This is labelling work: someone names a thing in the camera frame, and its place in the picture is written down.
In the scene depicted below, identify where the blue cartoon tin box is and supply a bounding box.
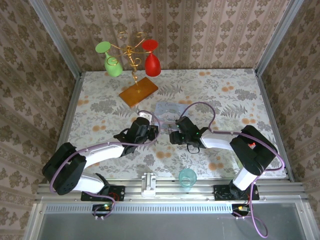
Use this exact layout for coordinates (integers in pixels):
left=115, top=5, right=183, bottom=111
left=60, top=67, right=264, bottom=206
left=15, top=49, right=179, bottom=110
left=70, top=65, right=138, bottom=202
left=155, top=100, right=191, bottom=130

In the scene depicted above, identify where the teal plastic cup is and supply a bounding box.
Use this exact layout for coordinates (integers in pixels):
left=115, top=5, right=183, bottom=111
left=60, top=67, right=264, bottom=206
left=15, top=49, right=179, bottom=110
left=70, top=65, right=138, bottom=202
left=178, top=168, right=198, bottom=193

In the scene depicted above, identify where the floral tablecloth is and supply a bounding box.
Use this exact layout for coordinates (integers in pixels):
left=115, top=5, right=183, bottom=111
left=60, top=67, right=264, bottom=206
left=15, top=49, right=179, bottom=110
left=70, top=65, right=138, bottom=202
left=58, top=68, right=287, bottom=180

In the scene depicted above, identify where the red wine glass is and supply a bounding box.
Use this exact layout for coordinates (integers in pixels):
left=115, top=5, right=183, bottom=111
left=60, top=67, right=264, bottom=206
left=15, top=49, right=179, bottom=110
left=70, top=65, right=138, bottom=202
left=141, top=39, right=162, bottom=77

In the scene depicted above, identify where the green wine glass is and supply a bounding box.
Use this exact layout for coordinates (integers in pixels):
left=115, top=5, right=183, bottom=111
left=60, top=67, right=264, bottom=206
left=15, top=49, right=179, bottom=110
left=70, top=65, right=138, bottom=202
left=95, top=40, right=124, bottom=78

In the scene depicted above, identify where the black controller board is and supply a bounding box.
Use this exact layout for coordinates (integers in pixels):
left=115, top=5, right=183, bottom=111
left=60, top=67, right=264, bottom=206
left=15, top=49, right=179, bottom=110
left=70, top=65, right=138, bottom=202
left=231, top=203, right=252, bottom=217
left=92, top=203, right=114, bottom=217

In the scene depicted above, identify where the grey metal panel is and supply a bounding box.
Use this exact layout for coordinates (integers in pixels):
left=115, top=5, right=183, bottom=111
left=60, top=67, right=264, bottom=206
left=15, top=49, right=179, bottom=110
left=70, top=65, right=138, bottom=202
left=24, top=196, right=316, bottom=240

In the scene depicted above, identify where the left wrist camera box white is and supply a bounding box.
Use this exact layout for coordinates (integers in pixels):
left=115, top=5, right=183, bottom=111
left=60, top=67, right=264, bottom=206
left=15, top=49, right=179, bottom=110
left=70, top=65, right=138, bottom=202
left=138, top=110, right=154, bottom=121

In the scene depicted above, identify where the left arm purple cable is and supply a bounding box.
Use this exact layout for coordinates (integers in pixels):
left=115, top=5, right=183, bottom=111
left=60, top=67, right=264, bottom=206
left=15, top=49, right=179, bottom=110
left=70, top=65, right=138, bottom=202
left=49, top=109, right=162, bottom=221

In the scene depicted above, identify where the gold wire rack wooden base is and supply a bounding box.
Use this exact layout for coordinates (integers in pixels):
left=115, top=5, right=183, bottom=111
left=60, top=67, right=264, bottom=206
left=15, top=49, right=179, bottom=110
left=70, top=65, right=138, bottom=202
left=109, top=31, right=160, bottom=109

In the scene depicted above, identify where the white plastic mount bracket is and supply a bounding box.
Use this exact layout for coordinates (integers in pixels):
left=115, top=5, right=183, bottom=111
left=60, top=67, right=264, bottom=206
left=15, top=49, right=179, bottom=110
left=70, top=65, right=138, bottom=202
left=140, top=172, right=157, bottom=197

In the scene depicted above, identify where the aluminium frame cross rail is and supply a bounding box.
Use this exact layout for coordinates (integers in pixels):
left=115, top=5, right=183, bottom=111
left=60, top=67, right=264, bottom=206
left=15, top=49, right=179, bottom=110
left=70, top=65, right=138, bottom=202
left=36, top=177, right=308, bottom=202

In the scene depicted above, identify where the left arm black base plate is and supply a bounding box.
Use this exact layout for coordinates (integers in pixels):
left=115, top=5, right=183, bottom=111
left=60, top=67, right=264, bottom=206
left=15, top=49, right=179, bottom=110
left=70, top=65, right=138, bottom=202
left=80, top=185, right=126, bottom=202

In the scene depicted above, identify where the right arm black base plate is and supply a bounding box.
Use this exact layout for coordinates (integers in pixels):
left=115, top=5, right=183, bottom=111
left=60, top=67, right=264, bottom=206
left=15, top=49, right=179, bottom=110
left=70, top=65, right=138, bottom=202
left=213, top=184, right=260, bottom=201

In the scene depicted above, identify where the grey slotted cable duct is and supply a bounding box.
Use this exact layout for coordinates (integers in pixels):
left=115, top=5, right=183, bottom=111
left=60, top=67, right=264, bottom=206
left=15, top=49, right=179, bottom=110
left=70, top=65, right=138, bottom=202
left=44, top=203, right=234, bottom=214

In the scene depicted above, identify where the aluminium frame side rail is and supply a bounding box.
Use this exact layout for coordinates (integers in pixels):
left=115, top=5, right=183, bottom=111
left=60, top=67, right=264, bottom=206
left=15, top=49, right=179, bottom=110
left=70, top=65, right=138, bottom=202
left=254, top=69, right=294, bottom=183
left=46, top=71, right=85, bottom=184

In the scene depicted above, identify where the aluminium frame post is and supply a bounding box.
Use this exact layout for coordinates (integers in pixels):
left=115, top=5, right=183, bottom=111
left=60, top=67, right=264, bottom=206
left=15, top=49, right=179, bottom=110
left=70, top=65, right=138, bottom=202
left=254, top=0, right=305, bottom=76
left=28, top=0, right=82, bottom=77

